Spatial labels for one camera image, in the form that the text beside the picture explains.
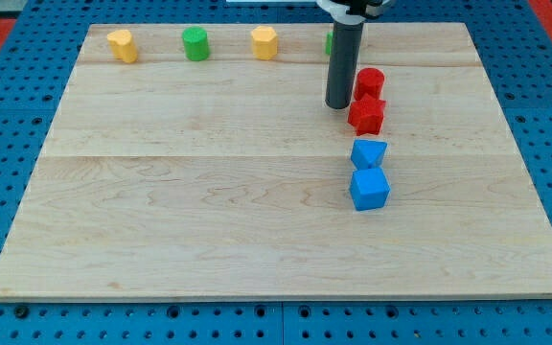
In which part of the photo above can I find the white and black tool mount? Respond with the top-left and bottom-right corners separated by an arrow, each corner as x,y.
316,0 -> 394,24

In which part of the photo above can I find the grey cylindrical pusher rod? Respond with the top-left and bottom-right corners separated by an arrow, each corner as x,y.
325,21 -> 364,109

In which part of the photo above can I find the red star block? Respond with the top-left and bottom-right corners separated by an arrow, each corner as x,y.
348,95 -> 386,136

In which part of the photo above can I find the wooden board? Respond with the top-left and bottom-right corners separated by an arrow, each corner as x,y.
0,23 -> 552,303

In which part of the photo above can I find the green block behind pusher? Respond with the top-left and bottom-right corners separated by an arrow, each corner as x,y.
325,32 -> 333,56

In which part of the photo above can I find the red cylinder block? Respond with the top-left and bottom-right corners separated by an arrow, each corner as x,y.
354,67 -> 385,101

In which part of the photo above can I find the yellow hexagon block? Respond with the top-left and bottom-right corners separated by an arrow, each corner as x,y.
251,26 -> 278,60

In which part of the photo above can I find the blue triangle block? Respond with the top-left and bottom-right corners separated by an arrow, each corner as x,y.
351,139 -> 388,170

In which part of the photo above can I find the blue cube block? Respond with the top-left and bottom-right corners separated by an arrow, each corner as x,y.
349,168 -> 390,211

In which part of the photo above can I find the green cylinder block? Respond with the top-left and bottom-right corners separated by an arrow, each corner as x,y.
181,26 -> 210,61

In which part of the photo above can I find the yellow heart block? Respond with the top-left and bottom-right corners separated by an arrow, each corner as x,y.
106,29 -> 138,63

